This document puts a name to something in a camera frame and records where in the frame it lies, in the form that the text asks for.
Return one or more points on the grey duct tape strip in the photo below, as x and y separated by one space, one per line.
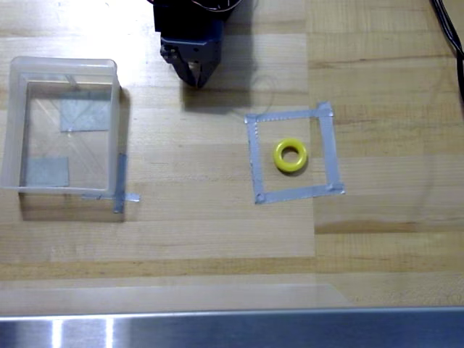
255 163
132 197
330 152
282 116
297 194
121 174

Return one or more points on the clear plastic box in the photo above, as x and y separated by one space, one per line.
14 127

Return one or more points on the blue grey gripper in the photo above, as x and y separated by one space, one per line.
193 54

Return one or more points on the grey tape patch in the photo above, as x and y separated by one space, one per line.
85 114
47 172

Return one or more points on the shiny metal rail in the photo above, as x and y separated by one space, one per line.
253 330

